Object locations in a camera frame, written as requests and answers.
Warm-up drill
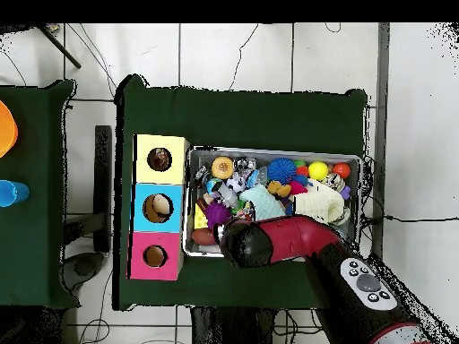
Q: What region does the multicoloured knotted cloth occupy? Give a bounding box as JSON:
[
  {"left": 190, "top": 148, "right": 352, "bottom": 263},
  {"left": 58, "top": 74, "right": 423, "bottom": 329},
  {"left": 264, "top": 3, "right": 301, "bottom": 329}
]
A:
[
  {"left": 147, "top": 147, "right": 172, "bottom": 171},
  {"left": 234, "top": 207, "right": 256, "bottom": 222}
]

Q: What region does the light blue muslin cloth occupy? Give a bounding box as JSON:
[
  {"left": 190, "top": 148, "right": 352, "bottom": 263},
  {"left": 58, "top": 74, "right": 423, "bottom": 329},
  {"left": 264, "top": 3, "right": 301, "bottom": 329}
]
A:
[{"left": 238, "top": 184, "right": 287, "bottom": 221}]

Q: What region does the shallow metal mesh bin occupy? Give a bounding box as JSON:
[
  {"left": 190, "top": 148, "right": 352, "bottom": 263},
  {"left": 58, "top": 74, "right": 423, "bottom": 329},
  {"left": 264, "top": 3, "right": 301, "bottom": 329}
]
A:
[{"left": 182, "top": 144, "right": 363, "bottom": 264}]

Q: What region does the wooden box with three holes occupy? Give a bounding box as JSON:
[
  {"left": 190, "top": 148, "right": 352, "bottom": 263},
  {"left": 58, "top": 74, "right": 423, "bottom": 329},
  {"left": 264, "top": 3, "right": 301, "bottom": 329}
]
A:
[{"left": 126, "top": 133, "right": 190, "bottom": 281}]

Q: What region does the blue globe ball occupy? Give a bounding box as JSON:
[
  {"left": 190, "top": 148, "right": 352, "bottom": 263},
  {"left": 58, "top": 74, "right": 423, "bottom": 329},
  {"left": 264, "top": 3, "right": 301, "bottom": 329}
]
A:
[{"left": 205, "top": 177, "right": 224, "bottom": 194}]

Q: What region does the toy burger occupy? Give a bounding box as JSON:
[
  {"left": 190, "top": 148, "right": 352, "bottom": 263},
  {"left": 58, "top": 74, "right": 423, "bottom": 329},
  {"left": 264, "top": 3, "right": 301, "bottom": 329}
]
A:
[{"left": 210, "top": 156, "right": 235, "bottom": 180}]

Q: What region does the purple spiky ball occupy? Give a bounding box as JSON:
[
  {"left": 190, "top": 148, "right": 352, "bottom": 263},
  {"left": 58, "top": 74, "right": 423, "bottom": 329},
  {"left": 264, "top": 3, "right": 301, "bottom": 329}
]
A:
[{"left": 204, "top": 200, "right": 232, "bottom": 230}]

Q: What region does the yellow cheese toy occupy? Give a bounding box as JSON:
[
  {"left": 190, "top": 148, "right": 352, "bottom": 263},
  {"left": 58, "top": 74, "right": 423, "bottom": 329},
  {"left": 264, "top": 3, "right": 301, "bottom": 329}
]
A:
[{"left": 194, "top": 203, "right": 209, "bottom": 230}]

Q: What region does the brown toy football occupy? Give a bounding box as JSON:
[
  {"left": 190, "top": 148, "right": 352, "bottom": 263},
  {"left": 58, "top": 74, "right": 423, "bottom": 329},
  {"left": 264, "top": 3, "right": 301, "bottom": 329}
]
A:
[{"left": 190, "top": 228, "right": 219, "bottom": 247}]

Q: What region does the large blue spiky ball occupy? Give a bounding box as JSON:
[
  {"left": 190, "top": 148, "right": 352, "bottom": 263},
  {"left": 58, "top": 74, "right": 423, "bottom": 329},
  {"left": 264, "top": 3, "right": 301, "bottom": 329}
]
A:
[{"left": 265, "top": 157, "right": 298, "bottom": 185}]

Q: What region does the dark green table cloth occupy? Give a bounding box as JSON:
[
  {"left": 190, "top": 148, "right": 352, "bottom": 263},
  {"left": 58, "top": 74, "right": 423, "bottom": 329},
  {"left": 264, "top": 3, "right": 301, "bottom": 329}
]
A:
[
  {"left": 112, "top": 73, "right": 368, "bottom": 312},
  {"left": 0, "top": 79, "right": 81, "bottom": 310}
]

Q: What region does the cream muslin cloth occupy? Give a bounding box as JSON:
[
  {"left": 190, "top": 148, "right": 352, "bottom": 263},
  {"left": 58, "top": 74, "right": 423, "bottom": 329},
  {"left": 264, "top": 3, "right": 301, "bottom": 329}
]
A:
[{"left": 291, "top": 178, "right": 346, "bottom": 226}]

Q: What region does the yellow smooth ball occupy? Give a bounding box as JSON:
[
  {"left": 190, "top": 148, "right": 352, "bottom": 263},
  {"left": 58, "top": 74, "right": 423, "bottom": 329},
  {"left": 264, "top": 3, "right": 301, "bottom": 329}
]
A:
[{"left": 307, "top": 160, "right": 330, "bottom": 182}]

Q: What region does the orange smooth ball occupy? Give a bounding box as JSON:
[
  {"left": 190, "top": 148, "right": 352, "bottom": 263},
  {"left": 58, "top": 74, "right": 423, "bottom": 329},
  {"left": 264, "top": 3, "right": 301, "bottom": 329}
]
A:
[{"left": 332, "top": 161, "right": 351, "bottom": 180}]

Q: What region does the black flat panel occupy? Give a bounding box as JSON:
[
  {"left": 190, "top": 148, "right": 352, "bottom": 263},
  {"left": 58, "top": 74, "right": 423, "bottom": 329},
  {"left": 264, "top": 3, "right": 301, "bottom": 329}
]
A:
[{"left": 93, "top": 125, "right": 113, "bottom": 254}]

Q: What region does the grey round base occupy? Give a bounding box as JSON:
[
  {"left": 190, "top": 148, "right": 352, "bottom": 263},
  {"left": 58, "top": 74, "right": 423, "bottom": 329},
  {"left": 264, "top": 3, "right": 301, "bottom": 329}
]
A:
[{"left": 62, "top": 252, "right": 106, "bottom": 292}]

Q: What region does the blue plastic cup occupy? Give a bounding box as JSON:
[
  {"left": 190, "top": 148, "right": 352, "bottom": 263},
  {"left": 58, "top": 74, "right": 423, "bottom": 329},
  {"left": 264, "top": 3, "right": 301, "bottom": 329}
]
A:
[{"left": 0, "top": 179, "right": 30, "bottom": 208}]

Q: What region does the black rod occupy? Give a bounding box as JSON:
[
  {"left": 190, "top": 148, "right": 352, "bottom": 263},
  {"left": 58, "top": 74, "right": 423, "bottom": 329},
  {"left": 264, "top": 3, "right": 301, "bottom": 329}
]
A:
[{"left": 37, "top": 23, "right": 82, "bottom": 69}]

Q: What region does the orange plastic object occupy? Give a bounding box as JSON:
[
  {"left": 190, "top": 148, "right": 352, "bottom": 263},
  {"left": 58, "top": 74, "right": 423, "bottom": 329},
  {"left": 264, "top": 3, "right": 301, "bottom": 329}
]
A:
[{"left": 0, "top": 99, "right": 19, "bottom": 159}]

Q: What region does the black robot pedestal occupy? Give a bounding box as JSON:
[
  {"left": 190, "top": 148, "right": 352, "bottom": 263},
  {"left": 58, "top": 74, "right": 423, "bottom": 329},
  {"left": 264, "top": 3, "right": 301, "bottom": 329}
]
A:
[{"left": 189, "top": 305, "right": 277, "bottom": 344}]

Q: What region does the black floor cable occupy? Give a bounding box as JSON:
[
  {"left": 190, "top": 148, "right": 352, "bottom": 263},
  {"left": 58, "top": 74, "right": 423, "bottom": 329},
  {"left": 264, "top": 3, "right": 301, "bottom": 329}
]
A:
[{"left": 383, "top": 214, "right": 459, "bottom": 223}]

